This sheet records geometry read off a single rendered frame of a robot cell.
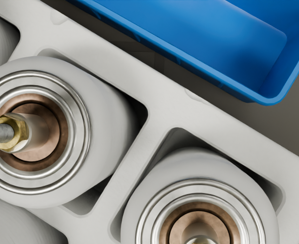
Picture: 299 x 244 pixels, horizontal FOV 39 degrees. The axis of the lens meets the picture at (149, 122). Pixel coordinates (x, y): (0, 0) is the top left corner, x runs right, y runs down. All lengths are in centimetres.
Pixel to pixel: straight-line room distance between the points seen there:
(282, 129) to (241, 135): 19
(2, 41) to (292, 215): 26
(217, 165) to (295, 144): 27
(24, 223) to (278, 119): 31
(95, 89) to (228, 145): 11
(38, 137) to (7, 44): 15
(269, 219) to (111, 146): 10
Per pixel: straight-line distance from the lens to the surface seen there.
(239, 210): 26
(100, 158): 26
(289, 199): 34
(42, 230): 36
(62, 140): 26
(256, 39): 52
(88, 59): 33
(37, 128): 25
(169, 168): 26
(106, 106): 26
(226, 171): 26
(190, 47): 51
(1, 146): 23
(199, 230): 24
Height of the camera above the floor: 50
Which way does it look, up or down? 85 degrees down
